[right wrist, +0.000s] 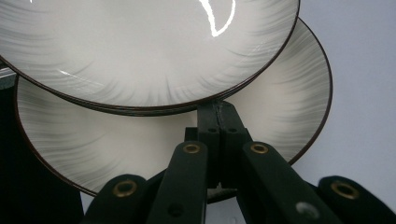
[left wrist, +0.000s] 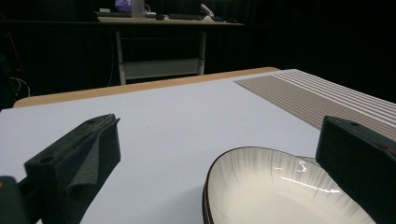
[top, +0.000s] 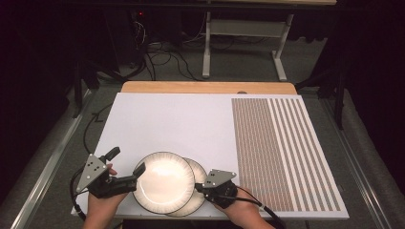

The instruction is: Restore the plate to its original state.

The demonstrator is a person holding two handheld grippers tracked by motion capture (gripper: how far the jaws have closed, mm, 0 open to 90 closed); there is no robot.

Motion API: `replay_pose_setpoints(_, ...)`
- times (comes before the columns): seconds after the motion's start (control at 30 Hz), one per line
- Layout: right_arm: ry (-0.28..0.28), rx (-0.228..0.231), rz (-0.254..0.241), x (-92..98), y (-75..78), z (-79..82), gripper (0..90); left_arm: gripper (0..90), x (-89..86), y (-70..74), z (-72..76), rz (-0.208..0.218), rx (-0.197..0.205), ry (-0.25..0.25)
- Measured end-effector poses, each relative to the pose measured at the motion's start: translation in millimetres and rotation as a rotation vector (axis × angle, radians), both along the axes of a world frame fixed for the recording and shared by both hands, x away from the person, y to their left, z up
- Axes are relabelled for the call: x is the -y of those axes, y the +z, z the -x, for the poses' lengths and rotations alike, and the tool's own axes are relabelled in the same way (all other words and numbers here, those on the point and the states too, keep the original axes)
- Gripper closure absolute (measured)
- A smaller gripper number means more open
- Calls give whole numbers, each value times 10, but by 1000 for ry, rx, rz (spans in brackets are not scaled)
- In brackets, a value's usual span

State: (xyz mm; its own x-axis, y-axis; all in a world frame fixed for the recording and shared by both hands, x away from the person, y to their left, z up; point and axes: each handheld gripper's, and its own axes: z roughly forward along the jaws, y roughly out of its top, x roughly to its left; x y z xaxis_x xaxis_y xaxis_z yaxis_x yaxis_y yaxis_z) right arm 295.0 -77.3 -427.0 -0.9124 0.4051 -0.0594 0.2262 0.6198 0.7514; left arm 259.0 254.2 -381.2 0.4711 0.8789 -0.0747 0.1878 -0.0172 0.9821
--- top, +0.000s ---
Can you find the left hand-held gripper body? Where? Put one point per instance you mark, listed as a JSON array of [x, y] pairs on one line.
[[95, 176]]

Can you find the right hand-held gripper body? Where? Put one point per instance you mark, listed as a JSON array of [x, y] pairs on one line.
[[219, 191]]

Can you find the white plate with dark rim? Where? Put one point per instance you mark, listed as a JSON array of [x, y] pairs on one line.
[[164, 183], [198, 173]]

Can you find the person's right hand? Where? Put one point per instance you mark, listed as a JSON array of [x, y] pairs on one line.
[[245, 210]]

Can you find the person's left hand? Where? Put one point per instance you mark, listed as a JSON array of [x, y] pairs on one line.
[[103, 208]]

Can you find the white board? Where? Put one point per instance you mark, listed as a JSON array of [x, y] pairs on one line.
[[178, 124]]

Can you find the brown striped placemat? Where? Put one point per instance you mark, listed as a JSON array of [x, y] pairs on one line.
[[280, 152]]

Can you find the black metal stand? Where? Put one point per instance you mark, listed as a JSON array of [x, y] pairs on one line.
[[79, 86], [337, 92]]

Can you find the wooden table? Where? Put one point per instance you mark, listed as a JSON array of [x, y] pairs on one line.
[[207, 87]]

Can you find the aluminium floor rail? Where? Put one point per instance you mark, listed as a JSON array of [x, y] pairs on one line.
[[353, 165], [51, 165]]

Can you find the white metal desk frame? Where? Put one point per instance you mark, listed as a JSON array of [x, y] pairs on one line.
[[245, 28]]

